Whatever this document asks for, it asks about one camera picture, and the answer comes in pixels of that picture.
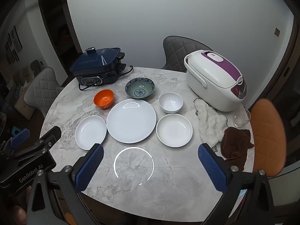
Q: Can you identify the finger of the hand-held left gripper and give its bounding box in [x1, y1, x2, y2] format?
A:
[9, 126, 62, 158]
[0, 128, 30, 156]

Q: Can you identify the dark grey quilted chair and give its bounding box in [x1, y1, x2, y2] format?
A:
[162, 36, 214, 72]

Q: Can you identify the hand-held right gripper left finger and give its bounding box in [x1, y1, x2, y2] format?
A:
[27, 143, 105, 225]

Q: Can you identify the blue patterned bowl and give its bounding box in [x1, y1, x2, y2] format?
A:
[125, 77, 155, 99]

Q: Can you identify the beige quilted chair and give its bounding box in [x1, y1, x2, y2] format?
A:
[27, 67, 64, 119]

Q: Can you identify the small white bowl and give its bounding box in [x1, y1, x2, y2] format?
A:
[159, 92, 184, 114]

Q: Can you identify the beige upholstered ottoman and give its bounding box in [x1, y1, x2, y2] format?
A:
[14, 84, 33, 121]

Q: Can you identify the large white plate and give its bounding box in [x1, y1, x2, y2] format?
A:
[106, 99, 157, 144]

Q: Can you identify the white purple rice cooker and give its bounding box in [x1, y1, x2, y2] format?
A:
[183, 50, 247, 112]

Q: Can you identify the white shallow plate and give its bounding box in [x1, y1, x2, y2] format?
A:
[75, 115, 107, 150]

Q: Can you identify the dark blue electric cooker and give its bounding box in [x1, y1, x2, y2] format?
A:
[70, 47, 127, 86]

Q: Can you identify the brown cloth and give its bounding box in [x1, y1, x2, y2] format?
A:
[220, 127, 255, 171]

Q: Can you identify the white deep plate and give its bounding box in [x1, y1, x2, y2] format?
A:
[156, 114, 193, 148]

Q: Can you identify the clear glass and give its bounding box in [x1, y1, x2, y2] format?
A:
[233, 108, 252, 127]

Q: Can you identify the dark wooden doorway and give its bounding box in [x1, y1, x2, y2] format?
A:
[37, 0, 82, 80]

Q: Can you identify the white towel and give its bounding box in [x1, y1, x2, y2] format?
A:
[194, 98, 229, 149]

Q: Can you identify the orange bowl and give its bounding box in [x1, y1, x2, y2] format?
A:
[94, 89, 114, 110]

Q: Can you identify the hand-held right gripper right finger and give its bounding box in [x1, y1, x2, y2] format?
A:
[198, 143, 275, 225]

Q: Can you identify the group of framed wall pictures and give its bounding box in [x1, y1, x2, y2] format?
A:
[4, 25, 23, 65]

